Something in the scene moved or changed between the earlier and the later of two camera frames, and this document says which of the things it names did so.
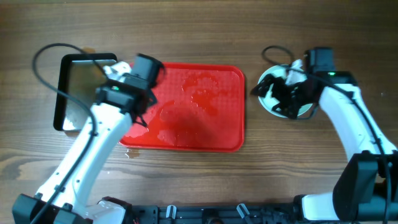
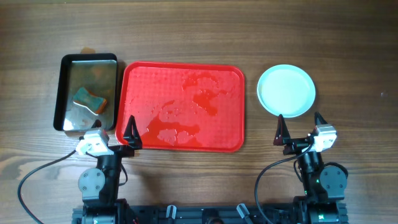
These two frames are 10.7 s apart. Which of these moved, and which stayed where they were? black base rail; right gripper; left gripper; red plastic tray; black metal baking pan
Moved: right gripper; left gripper
Stayed: black metal baking pan; black base rail; red plastic tray
